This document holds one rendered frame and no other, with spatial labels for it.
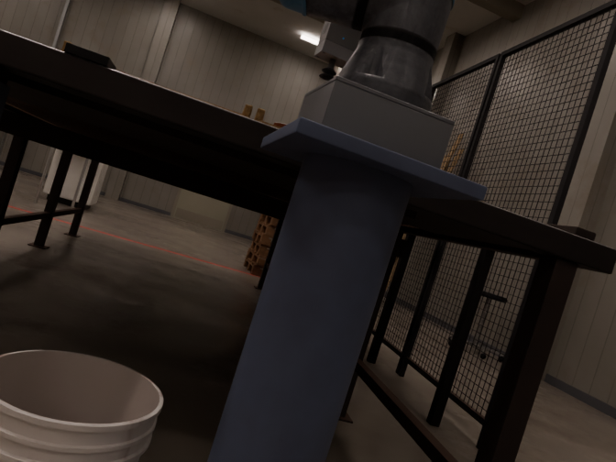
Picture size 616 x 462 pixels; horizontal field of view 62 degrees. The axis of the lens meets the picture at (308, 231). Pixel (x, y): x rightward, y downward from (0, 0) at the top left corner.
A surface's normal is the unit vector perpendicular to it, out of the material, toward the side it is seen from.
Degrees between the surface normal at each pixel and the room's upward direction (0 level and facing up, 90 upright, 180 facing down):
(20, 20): 90
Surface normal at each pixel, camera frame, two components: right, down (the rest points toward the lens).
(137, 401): -0.54, -0.22
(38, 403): 0.65, 0.15
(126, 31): 0.25, 0.09
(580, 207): -0.92, -0.29
